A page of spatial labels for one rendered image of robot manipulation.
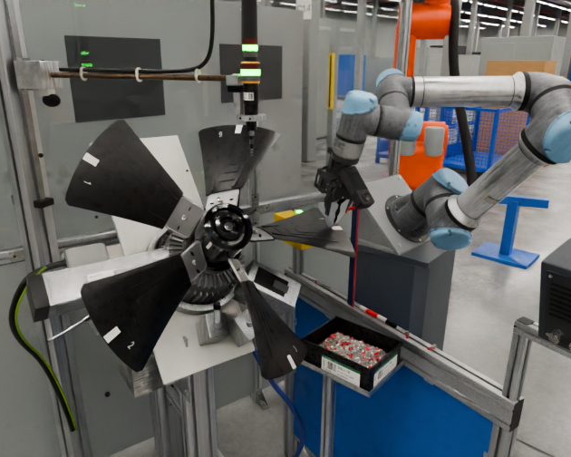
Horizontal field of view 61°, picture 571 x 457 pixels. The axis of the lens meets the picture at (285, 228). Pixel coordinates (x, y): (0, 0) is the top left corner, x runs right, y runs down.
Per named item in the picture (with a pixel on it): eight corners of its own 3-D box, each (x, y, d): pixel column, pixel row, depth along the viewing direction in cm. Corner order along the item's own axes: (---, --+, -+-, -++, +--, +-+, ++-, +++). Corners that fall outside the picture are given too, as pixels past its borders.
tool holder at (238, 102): (223, 120, 111) (221, 75, 108) (236, 117, 118) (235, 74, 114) (259, 121, 108) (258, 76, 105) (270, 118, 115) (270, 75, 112)
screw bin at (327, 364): (299, 361, 132) (300, 338, 129) (334, 335, 144) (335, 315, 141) (369, 395, 118) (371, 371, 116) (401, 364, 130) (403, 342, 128)
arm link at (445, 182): (438, 195, 164) (468, 170, 155) (444, 226, 156) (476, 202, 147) (411, 182, 160) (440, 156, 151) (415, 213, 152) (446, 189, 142)
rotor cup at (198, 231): (188, 277, 115) (206, 257, 105) (178, 221, 120) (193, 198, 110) (244, 270, 123) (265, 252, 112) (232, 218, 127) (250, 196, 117)
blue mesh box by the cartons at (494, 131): (432, 171, 735) (439, 104, 702) (470, 159, 819) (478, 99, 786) (488, 180, 676) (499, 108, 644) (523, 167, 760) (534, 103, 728)
